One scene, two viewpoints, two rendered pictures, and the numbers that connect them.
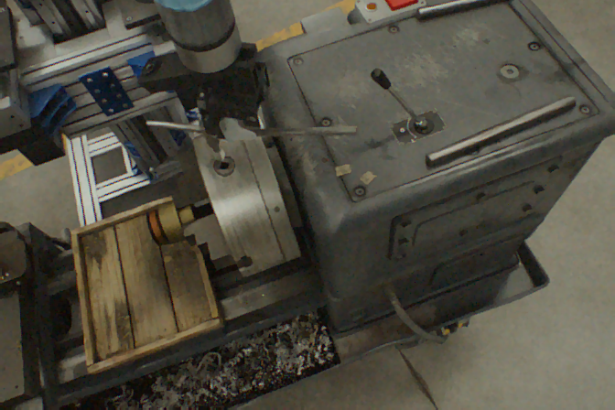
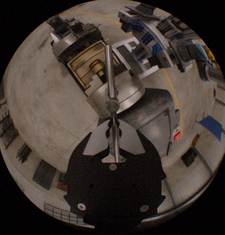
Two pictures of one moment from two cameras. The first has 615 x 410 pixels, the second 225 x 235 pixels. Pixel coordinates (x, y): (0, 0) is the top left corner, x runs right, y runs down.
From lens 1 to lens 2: 0.72 m
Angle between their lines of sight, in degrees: 42
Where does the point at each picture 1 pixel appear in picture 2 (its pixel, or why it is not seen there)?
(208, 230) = (96, 84)
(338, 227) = not seen: hidden behind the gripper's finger
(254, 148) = (124, 105)
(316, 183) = (110, 134)
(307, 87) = (154, 121)
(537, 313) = not seen: hidden behind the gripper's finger
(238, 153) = (121, 97)
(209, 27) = not seen: outside the picture
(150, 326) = (80, 71)
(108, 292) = (86, 56)
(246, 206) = (98, 106)
